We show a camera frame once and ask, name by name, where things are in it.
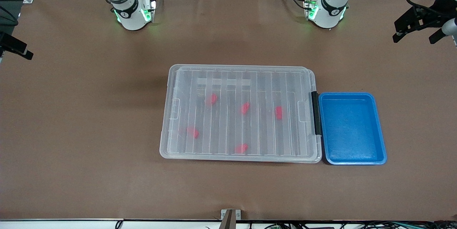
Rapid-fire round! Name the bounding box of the brown vertical bar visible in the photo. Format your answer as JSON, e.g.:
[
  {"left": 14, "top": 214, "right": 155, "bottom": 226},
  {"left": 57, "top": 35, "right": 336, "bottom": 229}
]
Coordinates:
[{"left": 221, "top": 210, "right": 237, "bottom": 229}]

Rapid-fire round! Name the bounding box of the clear plastic storage box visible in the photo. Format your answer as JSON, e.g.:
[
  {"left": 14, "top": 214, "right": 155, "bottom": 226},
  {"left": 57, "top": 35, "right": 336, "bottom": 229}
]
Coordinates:
[{"left": 167, "top": 66, "right": 322, "bottom": 164}]

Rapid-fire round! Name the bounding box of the blue plastic tray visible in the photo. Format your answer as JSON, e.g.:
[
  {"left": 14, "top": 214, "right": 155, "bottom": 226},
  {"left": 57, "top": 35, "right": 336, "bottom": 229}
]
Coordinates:
[{"left": 318, "top": 92, "right": 388, "bottom": 165}]

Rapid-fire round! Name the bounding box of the grey metal bracket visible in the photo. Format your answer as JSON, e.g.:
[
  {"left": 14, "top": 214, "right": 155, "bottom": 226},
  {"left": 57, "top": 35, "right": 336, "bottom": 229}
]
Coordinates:
[{"left": 221, "top": 209, "right": 242, "bottom": 220}]

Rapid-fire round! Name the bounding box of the black box latch handle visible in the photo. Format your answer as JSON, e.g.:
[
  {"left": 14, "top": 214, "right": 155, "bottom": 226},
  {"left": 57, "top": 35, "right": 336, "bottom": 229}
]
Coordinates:
[{"left": 309, "top": 91, "right": 322, "bottom": 136}]

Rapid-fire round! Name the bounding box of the clear plastic box lid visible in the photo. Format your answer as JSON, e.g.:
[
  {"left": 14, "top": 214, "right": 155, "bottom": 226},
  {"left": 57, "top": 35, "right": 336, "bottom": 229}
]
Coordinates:
[{"left": 160, "top": 64, "right": 317, "bottom": 160}]

